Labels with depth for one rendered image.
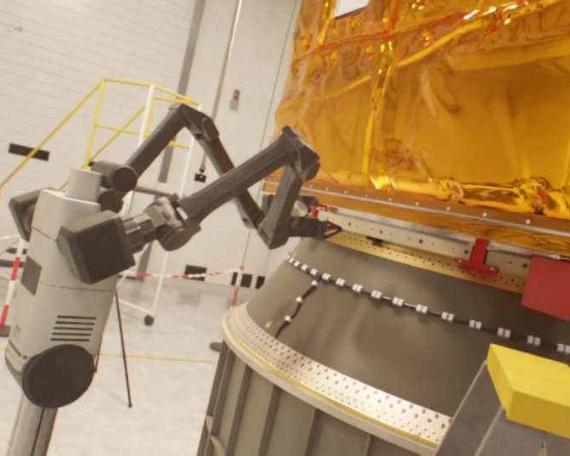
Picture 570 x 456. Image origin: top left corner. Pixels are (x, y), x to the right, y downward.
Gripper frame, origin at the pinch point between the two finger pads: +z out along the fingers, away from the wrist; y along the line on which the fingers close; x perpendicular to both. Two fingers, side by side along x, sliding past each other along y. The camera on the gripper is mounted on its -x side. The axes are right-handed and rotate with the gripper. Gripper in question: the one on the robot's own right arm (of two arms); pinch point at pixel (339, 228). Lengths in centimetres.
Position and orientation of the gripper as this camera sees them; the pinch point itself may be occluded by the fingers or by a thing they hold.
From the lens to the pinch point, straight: 194.6
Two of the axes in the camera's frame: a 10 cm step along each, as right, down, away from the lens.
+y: -3.5, -1.1, 9.3
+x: -0.6, 9.9, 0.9
